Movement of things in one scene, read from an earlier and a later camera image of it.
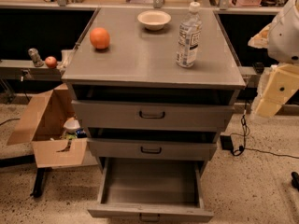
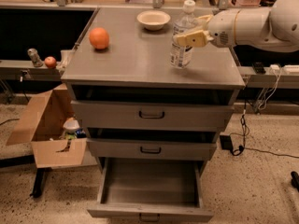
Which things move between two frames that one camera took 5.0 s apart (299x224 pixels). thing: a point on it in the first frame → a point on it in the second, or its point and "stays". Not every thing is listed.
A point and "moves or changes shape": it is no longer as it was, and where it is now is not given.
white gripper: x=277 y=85 → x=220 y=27
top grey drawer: x=153 y=108 stays
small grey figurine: x=36 y=59 stays
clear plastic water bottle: x=189 y=38 moves or changes shape
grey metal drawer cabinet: x=152 y=89 stays
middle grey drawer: x=149 y=144 stays
